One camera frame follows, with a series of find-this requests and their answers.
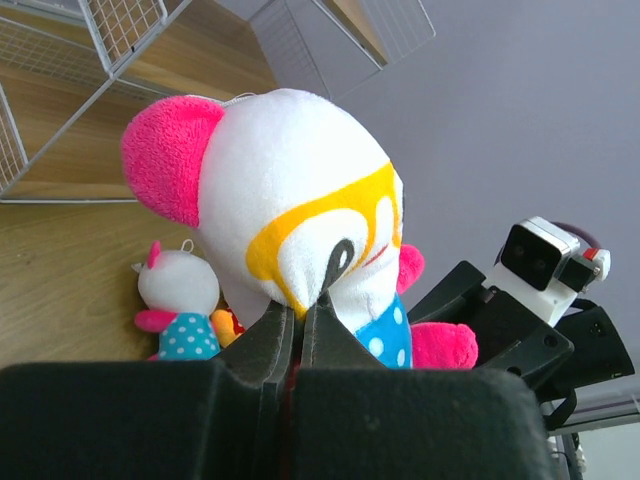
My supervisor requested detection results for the white wire wooden shelf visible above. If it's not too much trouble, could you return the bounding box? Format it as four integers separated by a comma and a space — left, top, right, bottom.
1, 1, 435, 203

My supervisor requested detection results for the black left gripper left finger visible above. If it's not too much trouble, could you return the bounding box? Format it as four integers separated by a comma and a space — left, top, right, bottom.
1, 304, 295, 479

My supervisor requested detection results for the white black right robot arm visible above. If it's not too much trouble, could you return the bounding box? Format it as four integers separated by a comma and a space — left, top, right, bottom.
409, 261, 635, 433

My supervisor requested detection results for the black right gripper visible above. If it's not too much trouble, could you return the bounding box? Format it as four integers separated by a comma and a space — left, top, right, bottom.
408, 260, 574, 390

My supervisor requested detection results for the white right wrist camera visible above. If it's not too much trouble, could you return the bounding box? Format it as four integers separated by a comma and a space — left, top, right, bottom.
483, 216, 611, 327

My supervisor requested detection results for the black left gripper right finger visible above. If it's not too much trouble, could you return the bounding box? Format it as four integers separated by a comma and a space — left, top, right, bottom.
292, 297, 555, 479

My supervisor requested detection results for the white plush with yellow glasses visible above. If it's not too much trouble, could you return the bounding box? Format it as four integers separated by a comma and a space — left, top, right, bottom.
121, 89, 479, 369

